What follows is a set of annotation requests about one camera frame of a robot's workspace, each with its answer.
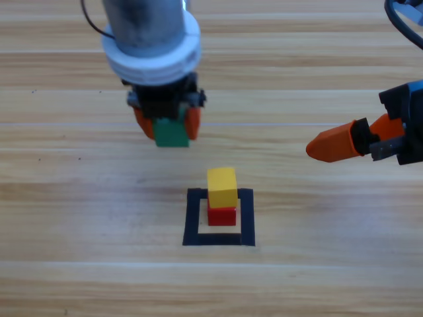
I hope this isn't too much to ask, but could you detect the thick black camera cable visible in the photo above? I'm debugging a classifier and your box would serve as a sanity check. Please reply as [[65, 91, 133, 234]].
[[383, 0, 423, 51]]

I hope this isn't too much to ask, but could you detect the arm thin black wire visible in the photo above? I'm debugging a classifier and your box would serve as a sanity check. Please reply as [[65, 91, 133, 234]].
[[81, 0, 116, 42]]

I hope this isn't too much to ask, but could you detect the green wooden block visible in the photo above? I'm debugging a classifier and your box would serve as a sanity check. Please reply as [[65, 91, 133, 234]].
[[152, 107, 191, 149]]

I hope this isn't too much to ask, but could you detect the red wooden block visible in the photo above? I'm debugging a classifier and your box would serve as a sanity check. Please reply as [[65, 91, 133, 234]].
[[207, 199, 237, 227]]

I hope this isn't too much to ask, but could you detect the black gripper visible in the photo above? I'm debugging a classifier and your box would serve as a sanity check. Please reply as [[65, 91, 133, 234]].
[[120, 72, 208, 141], [305, 79, 423, 166]]

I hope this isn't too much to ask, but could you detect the yellow wooden block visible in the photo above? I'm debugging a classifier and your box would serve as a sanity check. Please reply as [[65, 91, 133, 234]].
[[206, 167, 239, 209]]

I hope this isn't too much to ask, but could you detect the black tape square outline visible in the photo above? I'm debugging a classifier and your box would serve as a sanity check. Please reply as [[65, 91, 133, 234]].
[[182, 187, 256, 248]]

